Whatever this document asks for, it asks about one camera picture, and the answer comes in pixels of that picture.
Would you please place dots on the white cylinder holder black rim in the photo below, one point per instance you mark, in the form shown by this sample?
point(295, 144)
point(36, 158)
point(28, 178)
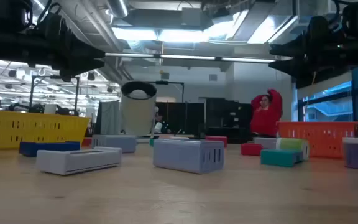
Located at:
point(137, 115)

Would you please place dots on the white flat slotted box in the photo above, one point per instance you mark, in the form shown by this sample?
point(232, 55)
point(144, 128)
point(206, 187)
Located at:
point(73, 161)

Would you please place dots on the grey wall vent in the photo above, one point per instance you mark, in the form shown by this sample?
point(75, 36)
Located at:
point(212, 77)
point(165, 76)

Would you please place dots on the black camera stand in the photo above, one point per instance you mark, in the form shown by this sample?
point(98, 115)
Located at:
point(162, 82)

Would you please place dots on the bright ceiling light panel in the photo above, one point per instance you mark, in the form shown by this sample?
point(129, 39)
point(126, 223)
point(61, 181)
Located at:
point(166, 35)

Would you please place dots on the grey curtain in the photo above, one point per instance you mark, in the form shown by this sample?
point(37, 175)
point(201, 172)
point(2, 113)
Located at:
point(109, 118)

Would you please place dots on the blue flat box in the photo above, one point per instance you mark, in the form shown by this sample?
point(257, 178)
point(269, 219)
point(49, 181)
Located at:
point(42, 147)

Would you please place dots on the person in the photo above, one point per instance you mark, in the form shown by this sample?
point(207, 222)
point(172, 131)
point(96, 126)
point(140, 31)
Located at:
point(163, 126)
point(264, 119)

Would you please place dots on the black partition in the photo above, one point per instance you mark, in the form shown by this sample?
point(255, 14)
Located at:
point(194, 118)

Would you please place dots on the pink block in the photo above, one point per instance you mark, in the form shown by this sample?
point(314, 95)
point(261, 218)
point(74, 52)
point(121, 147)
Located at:
point(179, 138)

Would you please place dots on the grey ceiling unit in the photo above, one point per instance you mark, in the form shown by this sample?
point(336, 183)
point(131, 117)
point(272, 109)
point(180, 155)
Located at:
point(191, 17)

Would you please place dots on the green white rounded box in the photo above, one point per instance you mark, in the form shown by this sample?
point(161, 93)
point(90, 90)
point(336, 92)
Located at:
point(291, 144)

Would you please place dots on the long suspended linear light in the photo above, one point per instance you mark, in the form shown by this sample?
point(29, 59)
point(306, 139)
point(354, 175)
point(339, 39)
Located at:
point(186, 57)

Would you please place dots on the black cabinet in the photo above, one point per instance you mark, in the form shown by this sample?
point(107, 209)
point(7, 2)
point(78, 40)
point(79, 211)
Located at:
point(225, 115)

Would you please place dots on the yellow plastic basket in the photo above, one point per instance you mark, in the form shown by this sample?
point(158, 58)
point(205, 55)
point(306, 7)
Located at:
point(36, 129)

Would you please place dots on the teal small box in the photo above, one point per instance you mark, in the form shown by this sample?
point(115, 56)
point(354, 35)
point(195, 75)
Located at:
point(151, 142)

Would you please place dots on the white ball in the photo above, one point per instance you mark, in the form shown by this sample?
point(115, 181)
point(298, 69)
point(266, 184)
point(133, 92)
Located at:
point(139, 94)

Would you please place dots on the orange plastic basket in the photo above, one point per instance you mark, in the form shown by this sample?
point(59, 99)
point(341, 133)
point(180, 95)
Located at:
point(325, 140)

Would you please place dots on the black station frame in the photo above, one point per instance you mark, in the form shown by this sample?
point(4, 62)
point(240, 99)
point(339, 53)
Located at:
point(56, 76)

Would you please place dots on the grey slotted box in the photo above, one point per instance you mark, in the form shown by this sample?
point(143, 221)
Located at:
point(117, 142)

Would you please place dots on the red square block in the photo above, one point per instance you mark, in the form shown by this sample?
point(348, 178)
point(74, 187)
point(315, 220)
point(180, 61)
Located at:
point(217, 140)

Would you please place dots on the lavender slotted adapter box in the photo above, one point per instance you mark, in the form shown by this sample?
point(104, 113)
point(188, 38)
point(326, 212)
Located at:
point(182, 155)

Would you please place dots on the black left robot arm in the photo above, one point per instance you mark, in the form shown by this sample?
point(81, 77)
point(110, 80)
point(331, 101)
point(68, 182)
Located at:
point(5, 12)

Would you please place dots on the silver ceiling duct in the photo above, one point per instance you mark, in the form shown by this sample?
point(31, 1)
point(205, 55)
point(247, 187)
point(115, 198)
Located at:
point(118, 7)

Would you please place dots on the black hanging spotlight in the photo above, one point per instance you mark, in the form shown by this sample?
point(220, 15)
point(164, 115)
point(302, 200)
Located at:
point(91, 76)
point(12, 73)

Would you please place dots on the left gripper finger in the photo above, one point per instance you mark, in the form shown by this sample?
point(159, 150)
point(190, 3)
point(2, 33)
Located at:
point(79, 66)
point(82, 53)

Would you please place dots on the teal block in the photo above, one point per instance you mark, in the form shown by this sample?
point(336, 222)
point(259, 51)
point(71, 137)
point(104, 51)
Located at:
point(278, 158)

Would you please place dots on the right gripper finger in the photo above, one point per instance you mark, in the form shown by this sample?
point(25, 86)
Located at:
point(291, 50)
point(294, 68)

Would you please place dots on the red oblong block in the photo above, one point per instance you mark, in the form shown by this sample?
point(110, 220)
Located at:
point(87, 142)

